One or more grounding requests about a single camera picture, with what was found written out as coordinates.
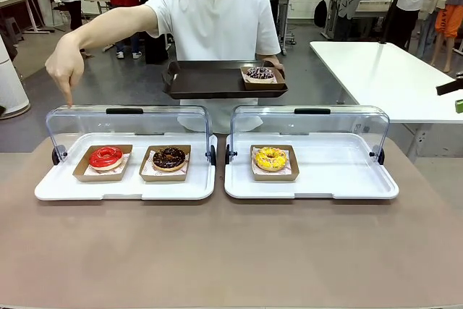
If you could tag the clear plastic display lid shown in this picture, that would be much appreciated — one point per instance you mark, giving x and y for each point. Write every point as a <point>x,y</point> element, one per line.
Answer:
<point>126,121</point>
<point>307,121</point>

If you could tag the white display tray base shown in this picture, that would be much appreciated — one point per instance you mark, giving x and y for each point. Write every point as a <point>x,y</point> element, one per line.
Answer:
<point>325,178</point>
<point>134,189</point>

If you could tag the person's right hand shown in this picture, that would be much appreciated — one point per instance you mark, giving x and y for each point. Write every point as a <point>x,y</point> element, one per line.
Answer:
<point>67,59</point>

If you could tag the person in white t-shirt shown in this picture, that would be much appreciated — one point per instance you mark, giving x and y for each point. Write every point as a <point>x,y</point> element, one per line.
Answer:
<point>217,16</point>

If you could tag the white workbench with clutter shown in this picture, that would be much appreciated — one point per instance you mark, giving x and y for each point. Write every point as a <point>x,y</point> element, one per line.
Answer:
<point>374,7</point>

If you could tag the person's left hand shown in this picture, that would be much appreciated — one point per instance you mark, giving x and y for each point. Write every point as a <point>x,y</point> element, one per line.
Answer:
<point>276,63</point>

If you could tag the person's right forearm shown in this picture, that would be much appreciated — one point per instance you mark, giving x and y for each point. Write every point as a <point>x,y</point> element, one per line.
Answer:
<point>108,30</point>

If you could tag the grey plastic stool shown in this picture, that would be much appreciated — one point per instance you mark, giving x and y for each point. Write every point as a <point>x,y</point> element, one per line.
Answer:
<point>12,30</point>

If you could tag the chocolate glazed donut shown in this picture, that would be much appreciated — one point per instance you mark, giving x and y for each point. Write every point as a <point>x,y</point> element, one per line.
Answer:
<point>161,160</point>

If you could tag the purple sprinkled chocolate donut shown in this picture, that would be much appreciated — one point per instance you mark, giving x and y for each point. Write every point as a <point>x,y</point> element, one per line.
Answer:
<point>264,86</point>

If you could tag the mannequin with orange shorts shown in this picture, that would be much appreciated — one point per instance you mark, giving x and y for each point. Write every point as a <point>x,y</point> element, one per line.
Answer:
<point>446,19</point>

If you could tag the yellow glazed donut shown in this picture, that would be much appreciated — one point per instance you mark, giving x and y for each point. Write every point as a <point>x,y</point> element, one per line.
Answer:
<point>275,177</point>

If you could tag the paper liner under yellow donut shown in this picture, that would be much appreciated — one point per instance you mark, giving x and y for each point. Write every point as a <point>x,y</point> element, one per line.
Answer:
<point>257,172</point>

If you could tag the black office chair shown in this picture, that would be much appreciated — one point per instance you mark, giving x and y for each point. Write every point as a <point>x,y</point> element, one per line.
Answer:
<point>54,1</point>

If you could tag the paper liner under chocolate donut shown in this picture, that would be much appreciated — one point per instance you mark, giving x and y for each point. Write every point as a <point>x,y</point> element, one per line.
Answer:
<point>148,169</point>

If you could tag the white round air purifier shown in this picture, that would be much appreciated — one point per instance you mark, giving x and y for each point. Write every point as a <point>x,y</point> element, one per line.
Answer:
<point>11,84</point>

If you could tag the paper liner under red donut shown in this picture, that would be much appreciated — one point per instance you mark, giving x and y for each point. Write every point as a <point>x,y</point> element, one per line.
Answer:
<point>105,172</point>

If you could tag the black backpack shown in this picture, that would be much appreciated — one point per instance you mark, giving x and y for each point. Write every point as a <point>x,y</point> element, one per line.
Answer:
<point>321,8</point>

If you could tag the dark brown serving tray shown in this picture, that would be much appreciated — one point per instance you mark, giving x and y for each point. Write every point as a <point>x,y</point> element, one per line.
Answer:
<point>206,81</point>

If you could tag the yellow sprinkled donut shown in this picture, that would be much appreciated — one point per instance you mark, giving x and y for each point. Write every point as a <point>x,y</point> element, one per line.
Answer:
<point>262,158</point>

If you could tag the red glazed donut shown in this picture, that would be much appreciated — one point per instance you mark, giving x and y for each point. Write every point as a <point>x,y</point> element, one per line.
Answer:
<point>101,178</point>
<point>97,158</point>

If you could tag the person's left forearm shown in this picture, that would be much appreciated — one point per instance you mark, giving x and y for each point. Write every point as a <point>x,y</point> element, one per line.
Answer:
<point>270,55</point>

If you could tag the paper liner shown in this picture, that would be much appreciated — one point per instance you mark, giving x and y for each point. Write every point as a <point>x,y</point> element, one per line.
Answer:
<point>148,169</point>
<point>276,79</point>
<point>257,172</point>
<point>105,172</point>

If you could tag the large white table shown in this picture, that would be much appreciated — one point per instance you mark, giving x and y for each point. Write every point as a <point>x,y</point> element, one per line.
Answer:
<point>398,81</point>

